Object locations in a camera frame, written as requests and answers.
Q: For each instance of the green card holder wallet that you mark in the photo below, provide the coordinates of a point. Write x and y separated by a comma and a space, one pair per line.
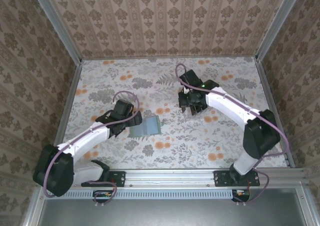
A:
151, 126

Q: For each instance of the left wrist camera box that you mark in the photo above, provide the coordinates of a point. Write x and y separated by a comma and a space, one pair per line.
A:
123, 107

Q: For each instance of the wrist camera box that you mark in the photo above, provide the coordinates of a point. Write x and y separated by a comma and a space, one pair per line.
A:
191, 78
123, 107

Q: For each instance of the aluminium table side rail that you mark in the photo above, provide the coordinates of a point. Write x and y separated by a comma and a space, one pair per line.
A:
270, 98
70, 96

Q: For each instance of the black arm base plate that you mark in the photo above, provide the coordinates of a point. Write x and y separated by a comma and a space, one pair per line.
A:
119, 178
220, 178

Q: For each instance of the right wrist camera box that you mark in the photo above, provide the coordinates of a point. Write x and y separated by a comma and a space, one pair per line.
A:
191, 78

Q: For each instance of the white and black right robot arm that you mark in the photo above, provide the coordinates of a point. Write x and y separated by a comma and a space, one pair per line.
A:
225, 103

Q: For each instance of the aluminium frame post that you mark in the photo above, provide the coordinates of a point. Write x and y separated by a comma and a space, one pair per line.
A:
56, 26
277, 23

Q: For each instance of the aluminium mounting beam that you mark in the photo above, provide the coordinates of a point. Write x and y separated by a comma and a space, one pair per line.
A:
170, 177

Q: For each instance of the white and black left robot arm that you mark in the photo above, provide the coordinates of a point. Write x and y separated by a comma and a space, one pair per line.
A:
82, 141

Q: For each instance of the grey metal cabinet top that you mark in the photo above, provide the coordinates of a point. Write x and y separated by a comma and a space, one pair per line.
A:
170, 213

